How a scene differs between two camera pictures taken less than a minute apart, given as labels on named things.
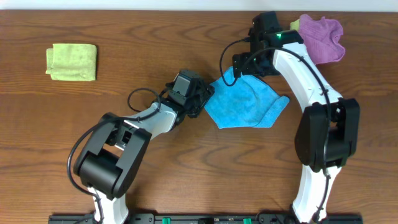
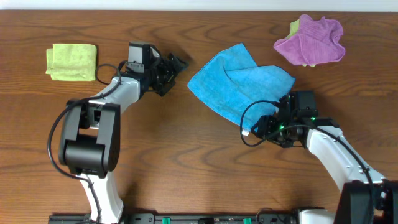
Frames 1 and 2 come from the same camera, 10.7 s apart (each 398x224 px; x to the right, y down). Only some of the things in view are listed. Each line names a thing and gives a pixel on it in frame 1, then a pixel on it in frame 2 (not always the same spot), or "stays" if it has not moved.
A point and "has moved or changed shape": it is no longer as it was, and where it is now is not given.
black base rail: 209,219 stays
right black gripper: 246,68 to 265,123
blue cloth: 245,101 has moved or changed shape
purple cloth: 321,37 stays
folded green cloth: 72,61 stays
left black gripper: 202,98 to 170,72
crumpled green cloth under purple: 295,25 stays
